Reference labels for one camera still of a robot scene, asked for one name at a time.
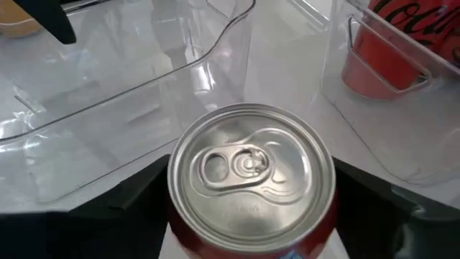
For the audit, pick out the red Fanta soda can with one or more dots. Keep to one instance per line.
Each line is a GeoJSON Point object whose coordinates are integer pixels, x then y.
{"type": "Point", "coordinates": [251, 187]}

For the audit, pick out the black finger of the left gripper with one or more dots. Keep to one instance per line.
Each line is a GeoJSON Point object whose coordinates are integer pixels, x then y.
{"type": "Point", "coordinates": [50, 18]}

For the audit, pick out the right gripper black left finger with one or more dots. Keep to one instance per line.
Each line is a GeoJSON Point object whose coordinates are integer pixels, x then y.
{"type": "Point", "coordinates": [72, 237]}

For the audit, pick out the red Coca-Cola Zero can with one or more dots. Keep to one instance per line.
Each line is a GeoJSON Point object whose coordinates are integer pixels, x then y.
{"type": "Point", "coordinates": [388, 61]}

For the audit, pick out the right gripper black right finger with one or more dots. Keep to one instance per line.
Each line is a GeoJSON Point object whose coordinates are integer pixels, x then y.
{"type": "Point", "coordinates": [388, 230]}

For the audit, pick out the clear plastic storage bin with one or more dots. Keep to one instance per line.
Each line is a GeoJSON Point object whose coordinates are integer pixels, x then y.
{"type": "Point", "coordinates": [395, 136]}
{"type": "Point", "coordinates": [108, 90]}

